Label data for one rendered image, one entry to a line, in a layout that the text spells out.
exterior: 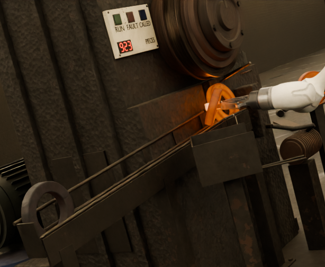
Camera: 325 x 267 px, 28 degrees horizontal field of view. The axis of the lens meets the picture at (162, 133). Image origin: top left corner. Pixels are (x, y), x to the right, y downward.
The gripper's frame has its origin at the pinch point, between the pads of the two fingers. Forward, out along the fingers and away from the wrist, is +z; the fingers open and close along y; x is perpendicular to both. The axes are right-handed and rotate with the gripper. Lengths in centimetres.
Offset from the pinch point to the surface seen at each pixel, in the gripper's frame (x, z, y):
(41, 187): 5, 13, -99
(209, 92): 3.8, 5.1, 8.8
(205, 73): 13.8, 0.4, -0.3
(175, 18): 38.1, 3.4, -9.5
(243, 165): -9, -30, -51
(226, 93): 0.3, 2.2, 19.5
